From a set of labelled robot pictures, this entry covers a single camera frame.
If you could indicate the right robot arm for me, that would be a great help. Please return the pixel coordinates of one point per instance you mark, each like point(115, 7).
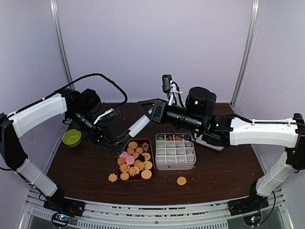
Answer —
point(217, 132)

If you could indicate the swirl butter cookie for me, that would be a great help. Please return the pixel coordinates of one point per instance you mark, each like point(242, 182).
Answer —
point(124, 168)

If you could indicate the right aluminium frame post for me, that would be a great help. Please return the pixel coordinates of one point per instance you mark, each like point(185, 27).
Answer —
point(249, 45)

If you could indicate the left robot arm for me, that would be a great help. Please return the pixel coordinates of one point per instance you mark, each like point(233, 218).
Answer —
point(23, 143)

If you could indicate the white divided cookie tin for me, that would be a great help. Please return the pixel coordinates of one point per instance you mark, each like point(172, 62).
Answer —
point(175, 155)

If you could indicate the dark red cookie tray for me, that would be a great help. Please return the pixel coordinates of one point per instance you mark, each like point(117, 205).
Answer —
point(138, 166)

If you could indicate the leaf shaped tan cookie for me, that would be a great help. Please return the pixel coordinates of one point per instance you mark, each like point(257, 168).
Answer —
point(112, 177)

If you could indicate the green plastic bowl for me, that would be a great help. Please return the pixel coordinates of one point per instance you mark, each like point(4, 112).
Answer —
point(72, 138)

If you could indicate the right pink round cookie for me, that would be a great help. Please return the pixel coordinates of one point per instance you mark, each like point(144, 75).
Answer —
point(130, 160)

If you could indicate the bottom left round cookie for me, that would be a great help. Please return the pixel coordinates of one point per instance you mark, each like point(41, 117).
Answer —
point(124, 176)

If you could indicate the left pink round cookie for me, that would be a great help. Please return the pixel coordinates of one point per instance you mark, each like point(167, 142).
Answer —
point(124, 154)

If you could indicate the white handled metal tongs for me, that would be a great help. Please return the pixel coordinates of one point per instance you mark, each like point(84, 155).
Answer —
point(117, 148)

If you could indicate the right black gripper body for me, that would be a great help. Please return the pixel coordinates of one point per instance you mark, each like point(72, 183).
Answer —
point(159, 118)

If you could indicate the brown flower cookie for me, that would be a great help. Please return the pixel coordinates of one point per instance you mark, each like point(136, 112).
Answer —
point(145, 147)

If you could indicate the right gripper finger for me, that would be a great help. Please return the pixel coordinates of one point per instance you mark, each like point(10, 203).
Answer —
point(150, 102)
point(148, 110)

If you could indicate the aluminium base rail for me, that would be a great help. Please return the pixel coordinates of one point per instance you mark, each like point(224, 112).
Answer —
point(209, 215)

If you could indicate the black round cookie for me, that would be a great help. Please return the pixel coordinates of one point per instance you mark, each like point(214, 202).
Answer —
point(141, 158)

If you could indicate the pink round cookie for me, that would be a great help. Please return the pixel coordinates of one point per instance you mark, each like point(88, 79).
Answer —
point(130, 160)
point(124, 154)

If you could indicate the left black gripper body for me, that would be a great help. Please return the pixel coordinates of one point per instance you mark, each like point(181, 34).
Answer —
point(94, 131)

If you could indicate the large round tan cookie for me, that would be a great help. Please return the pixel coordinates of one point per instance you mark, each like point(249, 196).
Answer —
point(146, 174)

